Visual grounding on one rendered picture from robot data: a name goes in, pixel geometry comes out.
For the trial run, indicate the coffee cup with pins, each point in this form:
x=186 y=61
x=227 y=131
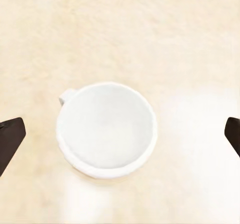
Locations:
x=106 y=130

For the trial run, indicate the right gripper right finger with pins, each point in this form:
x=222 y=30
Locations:
x=232 y=133

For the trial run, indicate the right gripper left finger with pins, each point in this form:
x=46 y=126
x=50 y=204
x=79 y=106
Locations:
x=12 y=133

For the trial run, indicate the countertop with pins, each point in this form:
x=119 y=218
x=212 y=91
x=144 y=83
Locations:
x=201 y=39
x=49 y=46

